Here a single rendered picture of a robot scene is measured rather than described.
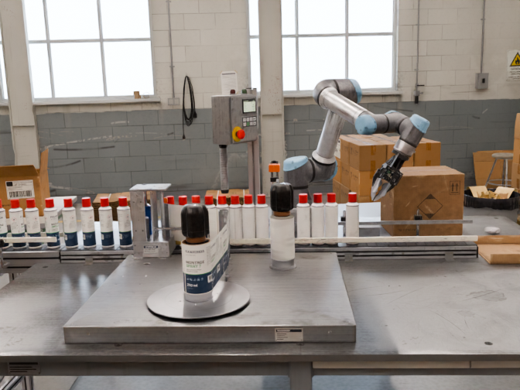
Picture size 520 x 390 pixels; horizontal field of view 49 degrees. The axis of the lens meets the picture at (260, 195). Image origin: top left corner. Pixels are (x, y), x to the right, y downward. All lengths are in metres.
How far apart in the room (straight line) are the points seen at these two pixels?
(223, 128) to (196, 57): 5.47
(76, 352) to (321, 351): 0.65
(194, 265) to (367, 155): 4.14
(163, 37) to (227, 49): 0.82
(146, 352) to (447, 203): 1.48
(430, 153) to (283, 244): 4.04
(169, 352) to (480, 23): 7.43
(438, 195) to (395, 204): 0.18
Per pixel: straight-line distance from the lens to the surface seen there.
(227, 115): 2.25
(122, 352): 1.63
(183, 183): 7.83
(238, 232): 2.30
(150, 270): 2.09
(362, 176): 5.70
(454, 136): 8.42
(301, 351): 1.56
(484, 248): 2.53
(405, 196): 2.51
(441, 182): 2.54
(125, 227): 2.37
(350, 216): 2.28
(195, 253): 1.68
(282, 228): 1.97
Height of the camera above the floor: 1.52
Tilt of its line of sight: 11 degrees down
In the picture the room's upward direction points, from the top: 2 degrees counter-clockwise
